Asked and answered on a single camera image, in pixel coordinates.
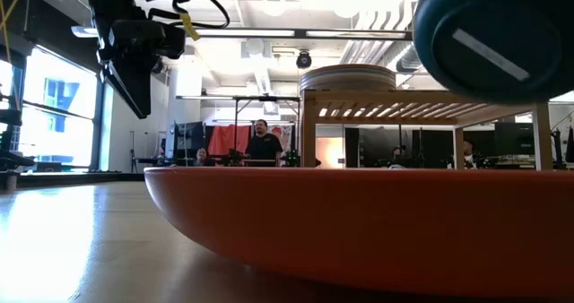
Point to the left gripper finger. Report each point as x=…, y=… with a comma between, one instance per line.
x=134, y=88

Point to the pink plate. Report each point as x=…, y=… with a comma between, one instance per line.
x=347, y=69

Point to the orange plate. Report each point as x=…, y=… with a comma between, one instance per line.
x=359, y=227

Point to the blue plate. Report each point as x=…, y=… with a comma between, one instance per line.
x=493, y=43

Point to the wooden slatted shelf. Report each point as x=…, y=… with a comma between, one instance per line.
x=359, y=97

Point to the black ceiling spotlight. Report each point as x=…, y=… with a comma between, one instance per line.
x=160, y=66
x=303, y=60

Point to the thin tripod stand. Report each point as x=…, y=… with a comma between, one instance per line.
x=133, y=155

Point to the large glass window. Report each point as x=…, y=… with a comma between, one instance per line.
x=67, y=137

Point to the person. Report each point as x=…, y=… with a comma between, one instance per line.
x=397, y=157
x=468, y=156
x=263, y=146
x=202, y=158

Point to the red cloth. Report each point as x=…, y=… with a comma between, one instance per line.
x=224, y=139

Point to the overhead light bar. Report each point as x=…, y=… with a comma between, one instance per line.
x=244, y=32

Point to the black equipment stand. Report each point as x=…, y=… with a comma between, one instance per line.
x=9, y=132

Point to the black partition panel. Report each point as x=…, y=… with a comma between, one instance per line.
x=372, y=146

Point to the black floor stand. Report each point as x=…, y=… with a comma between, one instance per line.
x=557, y=150

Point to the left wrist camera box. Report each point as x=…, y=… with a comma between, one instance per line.
x=148, y=38

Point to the black aluminium rig frame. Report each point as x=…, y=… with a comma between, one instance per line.
x=80, y=179

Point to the black metal frame stand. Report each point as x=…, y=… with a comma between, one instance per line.
x=269, y=98

